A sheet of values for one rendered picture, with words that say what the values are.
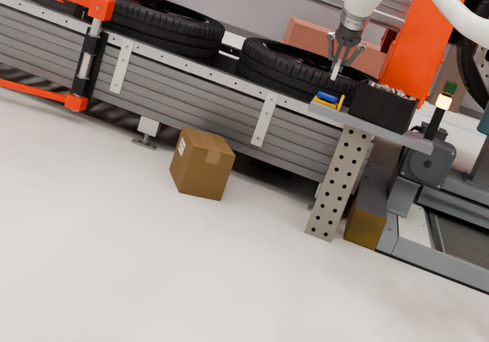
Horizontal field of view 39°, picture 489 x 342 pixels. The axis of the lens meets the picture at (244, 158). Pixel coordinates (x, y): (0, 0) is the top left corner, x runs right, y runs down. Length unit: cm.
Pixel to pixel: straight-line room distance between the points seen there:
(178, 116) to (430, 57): 97
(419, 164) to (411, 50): 47
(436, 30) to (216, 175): 91
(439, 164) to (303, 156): 51
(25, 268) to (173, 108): 122
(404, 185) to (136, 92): 112
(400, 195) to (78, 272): 148
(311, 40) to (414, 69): 428
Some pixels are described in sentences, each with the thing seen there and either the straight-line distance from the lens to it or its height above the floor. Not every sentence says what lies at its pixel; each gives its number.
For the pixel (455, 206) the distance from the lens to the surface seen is 311.
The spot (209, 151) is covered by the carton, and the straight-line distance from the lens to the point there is 242.
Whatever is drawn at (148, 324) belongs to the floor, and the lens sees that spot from 164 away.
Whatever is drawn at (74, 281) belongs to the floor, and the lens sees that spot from 173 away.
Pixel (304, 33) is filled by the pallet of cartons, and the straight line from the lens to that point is 677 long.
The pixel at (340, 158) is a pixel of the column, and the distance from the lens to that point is 243.
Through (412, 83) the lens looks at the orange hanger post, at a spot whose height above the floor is 60.
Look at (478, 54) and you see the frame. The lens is 298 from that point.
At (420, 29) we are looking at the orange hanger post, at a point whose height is 78.
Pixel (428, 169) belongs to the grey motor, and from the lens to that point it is 276.
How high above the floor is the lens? 83
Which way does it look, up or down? 16 degrees down
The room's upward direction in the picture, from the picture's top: 19 degrees clockwise
